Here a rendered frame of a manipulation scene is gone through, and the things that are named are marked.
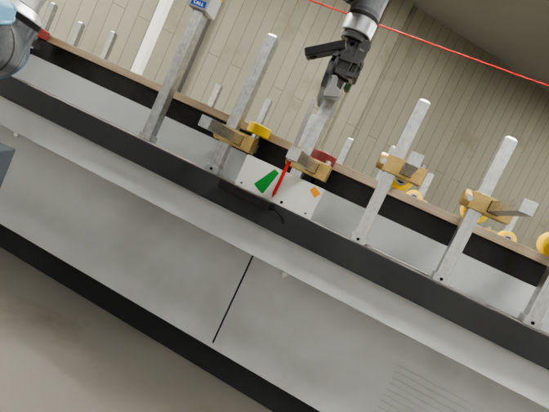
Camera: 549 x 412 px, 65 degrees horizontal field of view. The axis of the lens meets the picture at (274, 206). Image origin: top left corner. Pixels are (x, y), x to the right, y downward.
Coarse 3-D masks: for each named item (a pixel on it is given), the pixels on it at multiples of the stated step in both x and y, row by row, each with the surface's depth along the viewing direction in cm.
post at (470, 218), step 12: (504, 144) 115; (516, 144) 115; (504, 156) 115; (492, 168) 116; (480, 180) 120; (492, 180) 116; (492, 192) 116; (468, 216) 117; (468, 228) 117; (456, 240) 118; (444, 252) 121; (456, 252) 118; (444, 264) 118
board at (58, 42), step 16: (64, 48) 170; (96, 64) 169; (112, 64) 165; (144, 80) 162; (176, 96) 158; (208, 112) 155; (240, 128) 155; (288, 144) 148; (352, 176) 143; (400, 192) 139; (432, 208) 137; (496, 240) 133; (512, 240) 132; (528, 256) 131; (544, 256) 130
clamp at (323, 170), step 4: (316, 160) 126; (292, 164) 128; (296, 164) 128; (320, 164) 126; (324, 164) 126; (296, 168) 128; (300, 168) 127; (304, 168) 127; (320, 168) 126; (324, 168) 126; (328, 168) 126; (332, 168) 129; (304, 172) 130; (308, 172) 127; (312, 172) 127; (316, 172) 126; (320, 172) 126; (324, 172) 126; (328, 172) 127; (312, 176) 127; (316, 176) 126; (320, 176) 126; (324, 176) 126; (328, 176) 130; (320, 180) 127; (324, 180) 126
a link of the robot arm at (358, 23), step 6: (354, 12) 115; (348, 18) 116; (354, 18) 115; (360, 18) 114; (366, 18) 114; (342, 24) 118; (348, 24) 116; (354, 24) 115; (360, 24) 114; (366, 24) 115; (372, 24) 115; (342, 30) 119; (354, 30) 116; (360, 30) 115; (366, 30) 115; (372, 30) 116; (366, 36) 116; (372, 36) 118
